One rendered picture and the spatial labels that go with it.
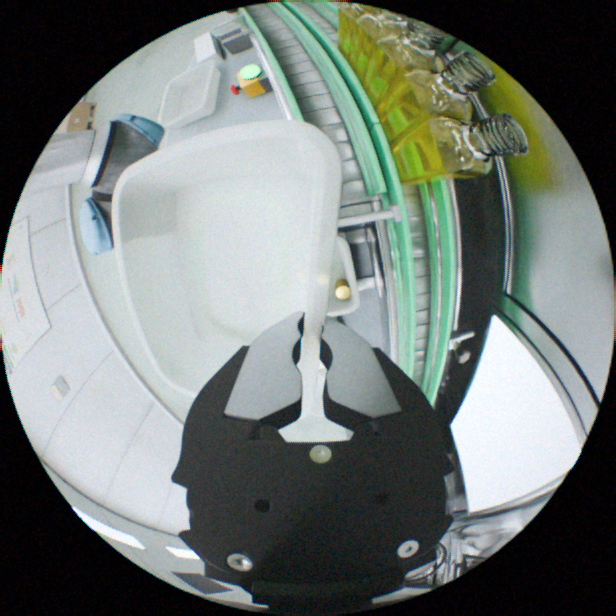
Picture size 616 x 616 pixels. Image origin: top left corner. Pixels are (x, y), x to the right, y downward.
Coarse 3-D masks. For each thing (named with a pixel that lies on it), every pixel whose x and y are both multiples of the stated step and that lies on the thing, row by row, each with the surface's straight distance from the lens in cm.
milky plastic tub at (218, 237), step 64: (256, 128) 11; (128, 192) 19; (192, 192) 21; (256, 192) 17; (320, 192) 9; (128, 256) 19; (192, 256) 21; (256, 256) 18; (320, 256) 9; (192, 320) 25; (256, 320) 21; (320, 320) 11; (192, 384) 23
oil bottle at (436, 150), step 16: (416, 128) 22; (432, 128) 19; (448, 128) 18; (400, 144) 26; (416, 144) 22; (432, 144) 20; (448, 144) 18; (464, 144) 18; (400, 160) 27; (416, 160) 23; (432, 160) 20; (448, 160) 18; (464, 160) 18; (480, 160) 19; (400, 176) 29; (416, 176) 24; (432, 176) 22; (448, 176) 21; (464, 176) 22; (480, 176) 22
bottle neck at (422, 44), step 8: (416, 24) 22; (424, 24) 21; (408, 32) 23; (416, 32) 22; (424, 32) 22; (432, 32) 22; (440, 32) 22; (408, 40) 23; (416, 40) 23; (424, 40) 22; (432, 40) 22; (440, 40) 22; (416, 48) 23; (424, 48) 23; (432, 48) 23
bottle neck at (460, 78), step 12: (456, 60) 19; (468, 60) 18; (480, 60) 20; (444, 72) 20; (456, 72) 19; (468, 72) 18; (480, 72) 18; (492, 72) 19; (444, 84) 20; (456, 84) 19; (468, 84) 19; (480, 84) 19; (456, 96) 20
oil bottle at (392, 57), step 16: (384, 48) 25; (400, 48) 23; (384, 64) 25; (400, 64) 23; (416, 64) 23; (432, 64) 24; (368, 80) 31; (384, 80) 26; (368, 96) 33; (384, 96) 28
